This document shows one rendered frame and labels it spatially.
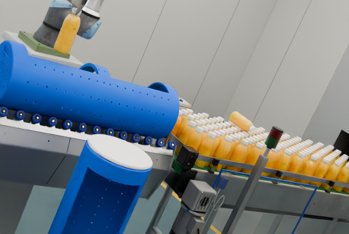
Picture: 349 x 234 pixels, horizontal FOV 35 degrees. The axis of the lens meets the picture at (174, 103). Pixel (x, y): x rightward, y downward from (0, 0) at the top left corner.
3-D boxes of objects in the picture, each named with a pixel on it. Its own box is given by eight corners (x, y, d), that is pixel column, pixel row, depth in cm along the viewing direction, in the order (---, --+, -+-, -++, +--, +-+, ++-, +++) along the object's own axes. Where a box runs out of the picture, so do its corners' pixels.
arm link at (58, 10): (46, 18, 289) (56, -5, 286) (70, 30, 290) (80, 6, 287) (40, 20, 277) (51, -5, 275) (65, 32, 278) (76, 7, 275)
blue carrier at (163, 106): (-20, 88, 248) (1, 29, 241) (139, 123, 301) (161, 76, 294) (-5, 117, 227) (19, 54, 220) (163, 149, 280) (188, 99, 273)
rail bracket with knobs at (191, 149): (172, 160, 284) (180, 142, 281) (183, 162, 288) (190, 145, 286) (182, 170, 276) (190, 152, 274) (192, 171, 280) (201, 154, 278)
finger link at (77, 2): (65, 11, 229) (72, -11, 228) (78, 15, 232) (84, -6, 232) (68, 12, 226) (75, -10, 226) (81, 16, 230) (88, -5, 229)
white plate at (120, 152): (77, 129, 225) (76, 132, 225) (107, 163, 205) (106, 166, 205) (132, 139, 243) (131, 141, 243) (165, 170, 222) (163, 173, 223)
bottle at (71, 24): (49, 47, 237) (65, 7, 234) (63, 51, 242) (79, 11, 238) (57, 53, 232) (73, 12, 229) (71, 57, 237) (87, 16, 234)
